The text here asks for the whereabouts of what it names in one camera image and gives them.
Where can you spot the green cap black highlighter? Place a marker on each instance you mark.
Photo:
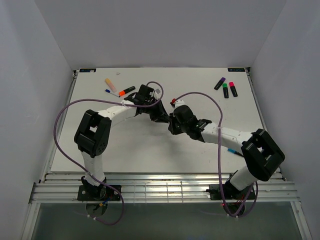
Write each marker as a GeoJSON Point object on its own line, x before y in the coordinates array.
{"type": "Point", "coordinates": [225, 90]}

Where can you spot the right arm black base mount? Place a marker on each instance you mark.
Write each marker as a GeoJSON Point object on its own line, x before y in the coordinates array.
{"type": "Point", "coordinates": [214, 191]}

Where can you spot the purple cap black highlighter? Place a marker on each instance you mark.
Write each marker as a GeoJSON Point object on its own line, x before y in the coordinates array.
{"type": "Point", "coordinates": [219, 83]}

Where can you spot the peach pastel highlighter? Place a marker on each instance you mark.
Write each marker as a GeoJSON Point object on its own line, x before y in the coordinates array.
{"type": "Point", "coordinates": [110, 85]}

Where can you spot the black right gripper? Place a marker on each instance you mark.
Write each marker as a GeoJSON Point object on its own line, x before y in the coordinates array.
{"type": "Point", "coordinates": [172, 127]}

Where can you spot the pink cap black highlighter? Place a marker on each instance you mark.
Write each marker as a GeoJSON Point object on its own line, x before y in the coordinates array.
{"type": "Point", "coordinates": [233, 89]}

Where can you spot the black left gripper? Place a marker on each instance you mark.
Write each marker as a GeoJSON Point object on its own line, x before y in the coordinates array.
{"type": "Point", "coordinates": [160, 115]}

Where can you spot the orange cap black highlighter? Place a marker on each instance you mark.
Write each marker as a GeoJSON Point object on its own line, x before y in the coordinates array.
{"type": "Point", "coordinates": [126, 91]}

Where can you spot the right blue corner label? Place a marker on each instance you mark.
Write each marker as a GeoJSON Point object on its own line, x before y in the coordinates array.
{"type": "Point", "coordinates": [235, 69]}

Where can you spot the light blue cap black highlighter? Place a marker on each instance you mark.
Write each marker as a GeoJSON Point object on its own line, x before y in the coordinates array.
{"type": "Point", "coordinates": [234, 152]}

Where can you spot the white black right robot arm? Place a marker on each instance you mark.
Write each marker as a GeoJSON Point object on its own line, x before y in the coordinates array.
{"type": "Point", "coordinates": [261, 153]}

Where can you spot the left blue corner label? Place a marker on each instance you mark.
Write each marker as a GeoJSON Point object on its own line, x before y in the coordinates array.
{"type": "Point", "coordinates": [87, 70]}

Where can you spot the small blue cap white marker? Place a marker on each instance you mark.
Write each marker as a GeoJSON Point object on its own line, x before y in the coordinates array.
{"type": "Point", "coordinates": [112, 93]}

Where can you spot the blue corner label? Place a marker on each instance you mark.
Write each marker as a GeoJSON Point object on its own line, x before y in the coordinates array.
{"type": "Point", "coordinates": [235, 69]}
{"type": "Point", "coordinates": [87, 70]}

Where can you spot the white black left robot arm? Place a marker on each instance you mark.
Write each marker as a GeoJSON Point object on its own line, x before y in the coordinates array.
{"type": "Point", "coordinates": [93, 133]}

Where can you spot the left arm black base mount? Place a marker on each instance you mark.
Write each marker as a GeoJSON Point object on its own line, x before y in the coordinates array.
{"type": "Point", "coordinates": [88, 192]}

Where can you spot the aluminium frame rail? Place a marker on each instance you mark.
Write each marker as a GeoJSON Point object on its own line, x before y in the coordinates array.
{"type": "Point", "coordinates": [157, 188]}

